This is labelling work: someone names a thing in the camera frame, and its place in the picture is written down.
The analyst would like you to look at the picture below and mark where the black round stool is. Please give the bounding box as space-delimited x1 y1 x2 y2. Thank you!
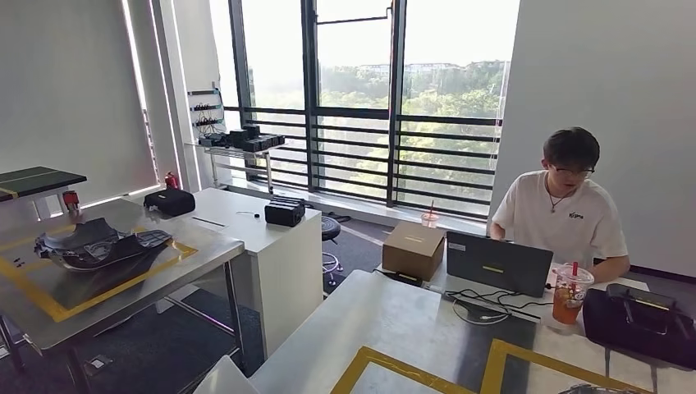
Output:
320 215 346 287

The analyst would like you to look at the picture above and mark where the silver hubcap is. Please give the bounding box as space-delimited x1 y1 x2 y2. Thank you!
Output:
556 383 645 394

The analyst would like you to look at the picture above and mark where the black soft bag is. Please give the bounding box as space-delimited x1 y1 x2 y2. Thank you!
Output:
581 283 696 371

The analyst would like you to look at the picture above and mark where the black window railing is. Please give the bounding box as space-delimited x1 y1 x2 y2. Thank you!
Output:
223 106 504 222

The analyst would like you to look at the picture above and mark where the green top table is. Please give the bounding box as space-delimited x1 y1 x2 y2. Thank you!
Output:
0 165 89 222

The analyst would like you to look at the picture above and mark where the white desk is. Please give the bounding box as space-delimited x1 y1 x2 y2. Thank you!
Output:
375 259 651 332
154 187 324 361

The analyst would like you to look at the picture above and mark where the wall power strip rack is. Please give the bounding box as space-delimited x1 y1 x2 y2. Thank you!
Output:
186 85 225 131

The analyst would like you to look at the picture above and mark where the white curved body panel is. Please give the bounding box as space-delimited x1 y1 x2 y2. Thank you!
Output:
193 355 262 394

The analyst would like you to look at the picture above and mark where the clear drink cup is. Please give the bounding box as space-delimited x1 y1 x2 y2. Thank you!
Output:
419 199 441 230

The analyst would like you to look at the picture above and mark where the orange drink cup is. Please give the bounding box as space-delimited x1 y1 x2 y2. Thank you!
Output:
551 262 595 327

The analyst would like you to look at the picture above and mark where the black laptop cable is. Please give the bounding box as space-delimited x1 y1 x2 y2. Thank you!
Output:
443 288 555 328

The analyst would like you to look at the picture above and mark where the person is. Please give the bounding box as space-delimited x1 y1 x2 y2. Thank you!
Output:
488 126 632 286

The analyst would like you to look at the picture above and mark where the black carry case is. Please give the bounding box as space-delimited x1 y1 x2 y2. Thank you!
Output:
143 188 197 218

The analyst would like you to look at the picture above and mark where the black equipment box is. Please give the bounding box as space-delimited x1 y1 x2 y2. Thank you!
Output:
263 196 307 228

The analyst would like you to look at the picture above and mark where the steel side table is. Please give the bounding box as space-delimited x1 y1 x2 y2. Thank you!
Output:
185 140 286 195

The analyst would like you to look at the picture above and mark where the brown cardboard box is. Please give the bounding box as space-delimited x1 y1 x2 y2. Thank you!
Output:
381 220 446 282

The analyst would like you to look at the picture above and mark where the yellow tape frame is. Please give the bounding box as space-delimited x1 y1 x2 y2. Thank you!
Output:
0 222 199 324
330 338 657 394

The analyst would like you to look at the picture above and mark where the dark grey laptop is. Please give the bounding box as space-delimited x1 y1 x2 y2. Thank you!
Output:
445 231 555 299

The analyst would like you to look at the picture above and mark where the black grey car part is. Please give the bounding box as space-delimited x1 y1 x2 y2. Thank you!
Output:
33 217 174 273

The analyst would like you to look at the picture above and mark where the steel workbench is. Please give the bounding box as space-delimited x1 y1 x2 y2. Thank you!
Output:
247 269 696 394

